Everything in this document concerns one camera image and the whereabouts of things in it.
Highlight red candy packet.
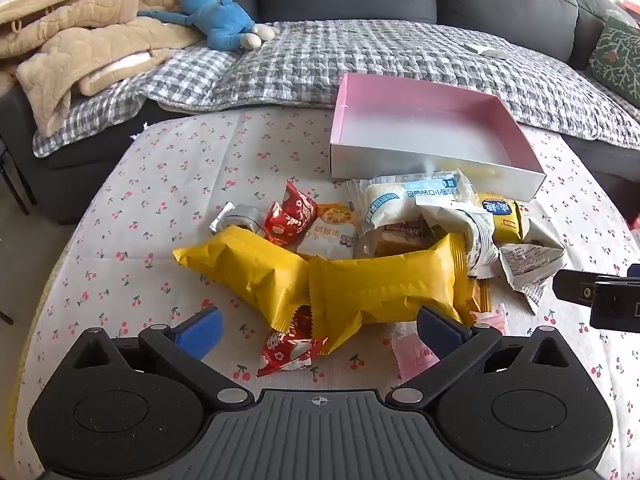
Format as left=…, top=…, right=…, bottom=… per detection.
left=264, top=181, right=319, bottom=247
left=256, top=305, right=328, bottom=378

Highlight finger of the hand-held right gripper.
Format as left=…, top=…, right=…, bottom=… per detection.
left=554, top=269, right=608, bottom=306
left=590, top=262, right=640, bottom=333

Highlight white orange snack packet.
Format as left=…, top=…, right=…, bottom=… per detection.
left=297, top=202, right=361, bottom=261

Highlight pink snack packet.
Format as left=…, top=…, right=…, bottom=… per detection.
left=470, top=305, right=508, bottom=336
left=392, top=325, right=441, bottom=386

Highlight pink cardboard box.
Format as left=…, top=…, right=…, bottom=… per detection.
left=329, top=72, right=547, bottom=203

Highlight white text-printed snack packet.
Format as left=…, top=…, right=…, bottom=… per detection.
left=500, top=215, right=566, bottom=316
left=417, top=197, right=501, bottom=281

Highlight blue plush toy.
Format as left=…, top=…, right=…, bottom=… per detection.
left=136, top=0, right=281, bottom=52

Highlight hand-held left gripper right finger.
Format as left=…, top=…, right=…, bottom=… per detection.
left=390, top=305, right=571, bottom=408

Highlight clear bread packet blue label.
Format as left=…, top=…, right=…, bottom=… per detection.
left=347, top=170, right=481, bottom=241

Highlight large yellow snack packet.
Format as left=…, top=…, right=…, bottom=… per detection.
left=172, top=225, right=313, bottom=338
left=307, top=232, right=473, bottom=356

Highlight beige quilted blanket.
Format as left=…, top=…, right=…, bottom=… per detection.
left=0, top=0, right=201, bottom=138

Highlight grey checked blanket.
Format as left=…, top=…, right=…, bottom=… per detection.
left=32, top=20, right=640, bottom=158

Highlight white booklet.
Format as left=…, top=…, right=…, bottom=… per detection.
left=462, top=41, right=506, bottom=57

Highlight small yellow packet blue label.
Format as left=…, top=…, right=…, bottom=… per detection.
left=477, top=192, right=536, bottom=246

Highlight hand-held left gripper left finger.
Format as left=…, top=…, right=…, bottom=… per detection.
left=70, top=306, right=256, bottom=408

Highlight gold snack packet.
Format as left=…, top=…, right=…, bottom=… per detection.
left=465, top=277, right=493, bottom=313

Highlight green branch-print cushion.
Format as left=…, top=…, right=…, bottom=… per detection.
left=587, top=14, right=640, bottom=108

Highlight pale grey snack packet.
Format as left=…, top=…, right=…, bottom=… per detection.
left=209, top=201, right=271, bottom=238

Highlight clear brown cake packet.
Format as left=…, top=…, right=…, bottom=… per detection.
left=355, top=222, right=441, bottom=261

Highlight cherry print tablecloth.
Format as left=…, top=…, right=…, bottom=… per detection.
left=12, top=110, right=640, bottom=480

